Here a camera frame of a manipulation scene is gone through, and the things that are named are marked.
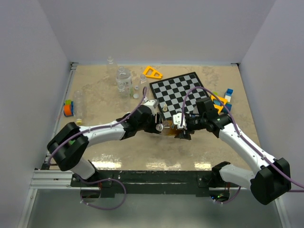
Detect brown tea bottle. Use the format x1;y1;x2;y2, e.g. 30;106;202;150
156;120;182;136

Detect clear bottle yellow cap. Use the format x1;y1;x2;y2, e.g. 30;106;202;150
73;90;84;125

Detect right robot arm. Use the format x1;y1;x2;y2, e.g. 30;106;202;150
172;97;291;205

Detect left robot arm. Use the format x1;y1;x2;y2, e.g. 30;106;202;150
47;104;162;186

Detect clear bottle near board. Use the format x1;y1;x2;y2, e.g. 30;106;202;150
138;74;150;104

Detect small clear bottle front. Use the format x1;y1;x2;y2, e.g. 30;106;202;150
118;84;130;112

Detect labelled clear water bottle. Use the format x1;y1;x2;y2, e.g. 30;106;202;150
116;66;133;96

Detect clear bottle back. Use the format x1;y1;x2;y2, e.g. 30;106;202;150
107;56;118;85

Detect green plastic bottle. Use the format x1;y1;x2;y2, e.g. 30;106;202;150
68;140;75;146

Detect cream chess piece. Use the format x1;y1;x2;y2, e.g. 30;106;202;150
162;104;168;112

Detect black white chessboard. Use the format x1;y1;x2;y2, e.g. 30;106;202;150
150;72;203;120

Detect coloured toy blocks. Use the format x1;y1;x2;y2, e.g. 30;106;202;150
211;88;233;114

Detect yellow triangular toy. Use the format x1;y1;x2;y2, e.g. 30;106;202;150
143;66;163;80

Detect orange blue toy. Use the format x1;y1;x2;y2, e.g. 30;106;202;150
63;100;74;117

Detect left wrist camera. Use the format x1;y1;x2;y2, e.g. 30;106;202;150
143;99;159;111

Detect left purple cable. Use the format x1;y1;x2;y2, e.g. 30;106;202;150
47;86;148;166

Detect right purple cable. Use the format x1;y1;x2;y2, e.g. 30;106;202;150
180;86;304;192

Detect black base frame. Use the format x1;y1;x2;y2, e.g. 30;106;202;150
70;170;238;199

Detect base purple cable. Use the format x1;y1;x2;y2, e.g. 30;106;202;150
80;178;127;210

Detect aluminium rail frame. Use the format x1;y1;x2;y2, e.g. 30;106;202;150
29;62;80;190

